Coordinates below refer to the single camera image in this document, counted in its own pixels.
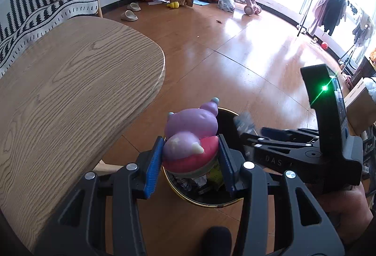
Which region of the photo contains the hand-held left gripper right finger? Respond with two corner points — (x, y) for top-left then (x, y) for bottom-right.
(217, 134), (345, 256)

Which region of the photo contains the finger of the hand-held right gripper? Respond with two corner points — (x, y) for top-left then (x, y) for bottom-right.
(241, 132), (319, 154)
(261, 127), (319, 141)

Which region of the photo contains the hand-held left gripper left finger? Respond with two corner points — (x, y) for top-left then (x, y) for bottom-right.
(35, 136), (165, 256)

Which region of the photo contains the black trash bin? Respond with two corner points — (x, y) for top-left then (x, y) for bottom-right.
(161, 107), (257, 206)

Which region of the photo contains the purple pink toy figure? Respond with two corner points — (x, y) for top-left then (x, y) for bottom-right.
(163, 97), (220, 178)

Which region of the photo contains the person's right hand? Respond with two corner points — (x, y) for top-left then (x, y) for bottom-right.
(316, 185), (374, 245)

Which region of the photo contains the cardboard box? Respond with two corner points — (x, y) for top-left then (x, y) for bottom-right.
(344, 86), (376, 135)

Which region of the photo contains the hanging pink garment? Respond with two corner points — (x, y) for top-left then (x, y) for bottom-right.
(307, 0), (331, 35)

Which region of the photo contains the metal clothes rack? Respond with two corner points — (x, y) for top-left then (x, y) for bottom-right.
(297, 0), (376, 60)

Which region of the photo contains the white plastic bag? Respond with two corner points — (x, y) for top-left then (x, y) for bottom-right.
(218, 0), (236, 13)

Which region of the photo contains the black white striped blanket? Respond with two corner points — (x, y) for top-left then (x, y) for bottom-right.
(0, 0), (99, 78)

